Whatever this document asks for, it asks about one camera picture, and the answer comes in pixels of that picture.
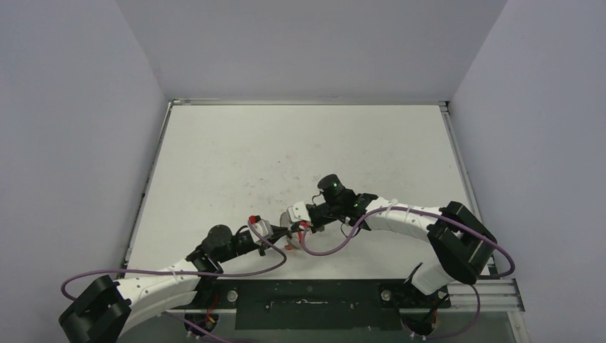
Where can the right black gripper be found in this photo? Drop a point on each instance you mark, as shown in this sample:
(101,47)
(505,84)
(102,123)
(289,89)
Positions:
(317,218)

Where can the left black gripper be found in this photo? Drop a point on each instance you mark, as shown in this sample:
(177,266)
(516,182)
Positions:
(278,231)

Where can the metal keyring organizer red handle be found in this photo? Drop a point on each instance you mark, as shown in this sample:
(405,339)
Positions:
(293,235)

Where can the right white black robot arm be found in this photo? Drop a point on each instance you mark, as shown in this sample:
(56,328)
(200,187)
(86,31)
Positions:
(461,243)

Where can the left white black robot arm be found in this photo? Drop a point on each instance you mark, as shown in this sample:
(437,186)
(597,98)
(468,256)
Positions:
(109,307)

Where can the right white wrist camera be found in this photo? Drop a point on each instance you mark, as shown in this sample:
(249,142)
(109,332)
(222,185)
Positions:
(298,212)

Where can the black mounting base plate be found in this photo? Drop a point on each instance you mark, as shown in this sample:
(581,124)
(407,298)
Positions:
(316,304)

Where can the aluminium frame rail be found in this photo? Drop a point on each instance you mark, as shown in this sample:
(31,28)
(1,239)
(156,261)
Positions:
(486,295)

